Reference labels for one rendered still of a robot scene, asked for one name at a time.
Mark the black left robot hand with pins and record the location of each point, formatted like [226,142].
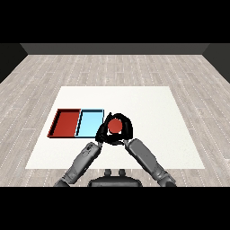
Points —
[101,134]

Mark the dark grey robot body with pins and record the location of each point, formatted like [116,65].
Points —
[115,181]

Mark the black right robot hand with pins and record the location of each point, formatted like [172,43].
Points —
[128,128]

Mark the light blue shallow open box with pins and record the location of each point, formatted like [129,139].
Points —
[90,123]

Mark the small red can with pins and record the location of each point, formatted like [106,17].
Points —
[115,126]

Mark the red shallow open box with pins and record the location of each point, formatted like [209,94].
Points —
[66,123]

